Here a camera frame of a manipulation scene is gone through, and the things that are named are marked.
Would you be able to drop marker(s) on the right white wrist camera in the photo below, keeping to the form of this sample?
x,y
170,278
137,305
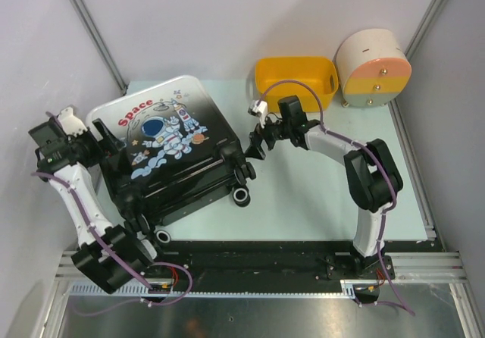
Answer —
x,y
259,109

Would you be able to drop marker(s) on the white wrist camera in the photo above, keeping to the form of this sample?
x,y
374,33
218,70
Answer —
x,y
70,123
259,109

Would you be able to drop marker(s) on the round pastel drawer box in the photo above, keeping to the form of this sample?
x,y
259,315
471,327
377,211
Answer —
x,y
372,68

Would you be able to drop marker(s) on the white slotted cable duct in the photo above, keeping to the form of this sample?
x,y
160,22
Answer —
x,y
134,290

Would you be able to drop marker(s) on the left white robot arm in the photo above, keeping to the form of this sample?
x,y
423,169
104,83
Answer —
x,y
107,254

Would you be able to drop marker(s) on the space print kids suitcase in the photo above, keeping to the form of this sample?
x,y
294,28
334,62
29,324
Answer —
x,y
183,155

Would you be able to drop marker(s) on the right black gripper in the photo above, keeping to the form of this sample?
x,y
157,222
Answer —
x,y
255,149

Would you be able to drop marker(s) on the yellow plastic basket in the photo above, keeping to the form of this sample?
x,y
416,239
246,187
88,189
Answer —
x,y
312,79

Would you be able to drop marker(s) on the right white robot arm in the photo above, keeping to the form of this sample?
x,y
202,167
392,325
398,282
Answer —
x,y
372,176

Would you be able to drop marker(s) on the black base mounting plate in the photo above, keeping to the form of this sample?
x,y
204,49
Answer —
x,y
274,267

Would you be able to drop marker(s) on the aluminium frame rail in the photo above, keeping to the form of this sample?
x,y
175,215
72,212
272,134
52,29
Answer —
x,y
428,267

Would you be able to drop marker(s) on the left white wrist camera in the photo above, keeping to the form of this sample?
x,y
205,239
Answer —
x,y
70,123

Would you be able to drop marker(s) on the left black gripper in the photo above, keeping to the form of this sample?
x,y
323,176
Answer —
x,y
114,144

